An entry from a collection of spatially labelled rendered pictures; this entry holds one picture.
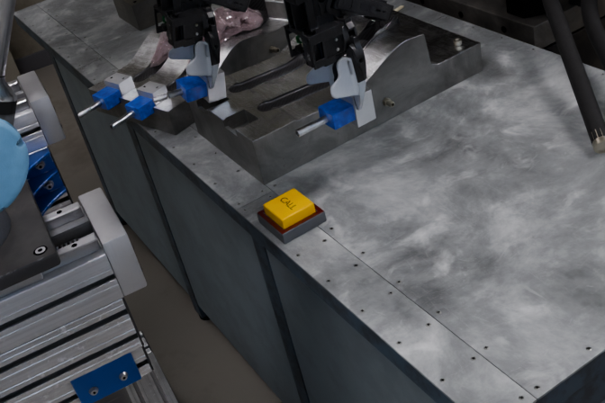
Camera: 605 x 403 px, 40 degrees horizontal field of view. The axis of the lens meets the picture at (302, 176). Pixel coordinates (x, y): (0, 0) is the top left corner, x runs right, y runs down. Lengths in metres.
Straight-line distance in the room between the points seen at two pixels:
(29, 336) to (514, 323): 0.61
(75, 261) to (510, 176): 0.67
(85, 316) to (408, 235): 0.48
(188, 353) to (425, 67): 1.15
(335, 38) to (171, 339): 1.36
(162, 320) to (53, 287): 1.41
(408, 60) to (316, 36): 0.34
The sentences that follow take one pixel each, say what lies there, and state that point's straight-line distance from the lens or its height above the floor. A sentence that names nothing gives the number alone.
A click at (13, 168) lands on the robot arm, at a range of 0.87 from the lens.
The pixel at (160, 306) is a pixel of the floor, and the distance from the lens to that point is 2.52.
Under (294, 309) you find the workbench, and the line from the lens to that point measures 1.55.
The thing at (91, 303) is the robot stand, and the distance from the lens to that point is 1.10.
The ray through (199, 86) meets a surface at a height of 0.94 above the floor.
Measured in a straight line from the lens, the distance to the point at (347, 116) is 1.30.
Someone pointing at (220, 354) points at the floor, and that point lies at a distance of 2.30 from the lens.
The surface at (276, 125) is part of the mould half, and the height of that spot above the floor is 0.89.
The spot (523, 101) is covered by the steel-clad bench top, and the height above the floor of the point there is 0.80.
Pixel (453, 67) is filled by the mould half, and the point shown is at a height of 0.84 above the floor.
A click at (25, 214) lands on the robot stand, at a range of 1.09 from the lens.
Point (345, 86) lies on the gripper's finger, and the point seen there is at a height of 0.99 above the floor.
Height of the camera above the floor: 1.58
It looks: 33 degrees down
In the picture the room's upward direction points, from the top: 14 degrees counter-clockwise
